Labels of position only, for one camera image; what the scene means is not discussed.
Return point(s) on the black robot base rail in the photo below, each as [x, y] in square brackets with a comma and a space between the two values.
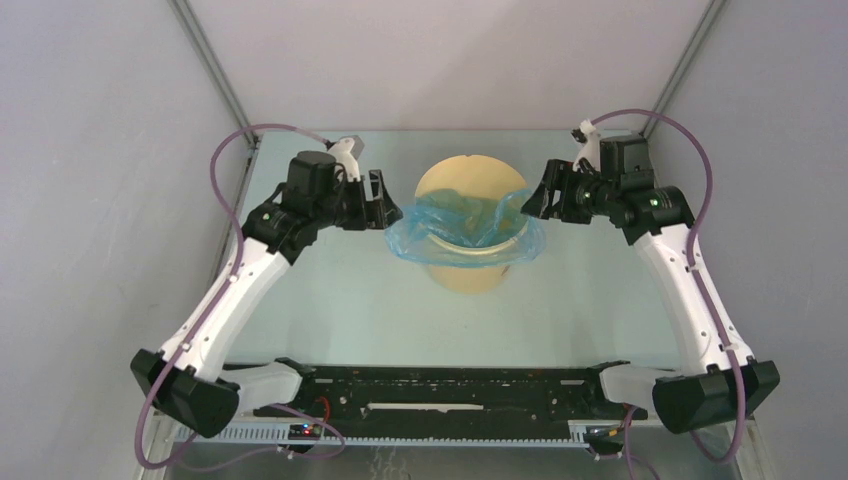
[470, 402]

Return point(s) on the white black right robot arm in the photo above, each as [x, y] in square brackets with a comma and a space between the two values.
[715, 361]

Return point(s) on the blue plastic trash bag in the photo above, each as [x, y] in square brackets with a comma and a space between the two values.
[443, 230]

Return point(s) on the aluminium corner frame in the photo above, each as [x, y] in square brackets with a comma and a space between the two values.
[204, 50]
[704, 28]

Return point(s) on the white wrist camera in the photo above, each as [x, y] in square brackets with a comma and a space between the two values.
[588, 158]
[346, 152]

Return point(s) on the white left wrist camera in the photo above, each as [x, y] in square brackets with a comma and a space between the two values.
[346, 152]

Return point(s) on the yellow printed trash bin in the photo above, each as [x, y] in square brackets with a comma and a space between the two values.
[470, 177]

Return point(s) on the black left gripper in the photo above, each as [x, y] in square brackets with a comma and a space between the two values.
[376, 214]

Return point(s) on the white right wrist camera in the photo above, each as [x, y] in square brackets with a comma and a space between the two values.
[588, 158]

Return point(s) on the aluminium corner frame left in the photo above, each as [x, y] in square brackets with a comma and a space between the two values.
[204, 50]

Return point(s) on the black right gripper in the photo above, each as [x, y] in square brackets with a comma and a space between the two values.
[556, 177]

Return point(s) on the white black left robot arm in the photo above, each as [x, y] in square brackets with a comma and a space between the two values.
[186, 378]

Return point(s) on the aluminium corner frame right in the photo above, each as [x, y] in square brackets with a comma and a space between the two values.
[704, 28]

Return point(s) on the small lit circuit board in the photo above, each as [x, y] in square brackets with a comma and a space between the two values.
[305, 432]

